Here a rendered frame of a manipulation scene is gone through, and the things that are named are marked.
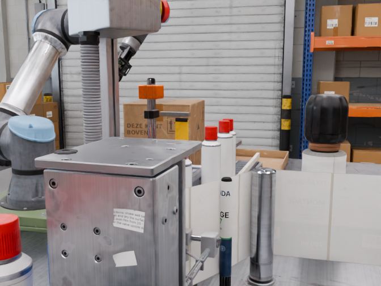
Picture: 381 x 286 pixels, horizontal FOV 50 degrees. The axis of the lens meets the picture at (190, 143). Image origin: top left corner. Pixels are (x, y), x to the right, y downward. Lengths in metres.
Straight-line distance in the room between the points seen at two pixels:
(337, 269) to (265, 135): 4.48
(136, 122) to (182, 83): 3.89
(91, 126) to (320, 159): 0.43
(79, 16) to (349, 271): 0.64
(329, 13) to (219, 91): 1.59
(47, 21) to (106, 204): 1.12
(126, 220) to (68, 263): 0.07
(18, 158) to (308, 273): 0.78
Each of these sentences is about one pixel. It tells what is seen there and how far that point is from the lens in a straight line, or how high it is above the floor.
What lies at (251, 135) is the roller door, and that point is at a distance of 5.23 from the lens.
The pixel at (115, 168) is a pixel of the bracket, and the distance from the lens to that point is 0.33.
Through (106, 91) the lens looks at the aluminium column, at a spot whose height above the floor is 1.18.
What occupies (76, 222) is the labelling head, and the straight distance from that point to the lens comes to 0.36.
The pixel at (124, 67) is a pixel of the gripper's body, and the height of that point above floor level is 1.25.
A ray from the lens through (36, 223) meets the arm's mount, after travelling 1.10.
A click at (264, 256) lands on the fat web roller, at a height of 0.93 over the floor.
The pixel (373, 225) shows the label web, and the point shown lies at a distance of 0.71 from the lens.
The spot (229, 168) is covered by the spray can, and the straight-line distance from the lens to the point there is 1.21.
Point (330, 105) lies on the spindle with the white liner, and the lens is 0.81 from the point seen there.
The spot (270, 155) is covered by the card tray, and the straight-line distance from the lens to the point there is 1.96.
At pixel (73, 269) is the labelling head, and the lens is 0.38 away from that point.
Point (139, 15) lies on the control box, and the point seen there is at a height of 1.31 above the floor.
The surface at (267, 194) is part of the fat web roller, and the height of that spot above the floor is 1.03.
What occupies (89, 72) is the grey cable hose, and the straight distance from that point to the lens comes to 0.70.
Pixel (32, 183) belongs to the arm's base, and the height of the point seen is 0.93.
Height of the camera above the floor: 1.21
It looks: 9 degrees down
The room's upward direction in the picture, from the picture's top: straight up
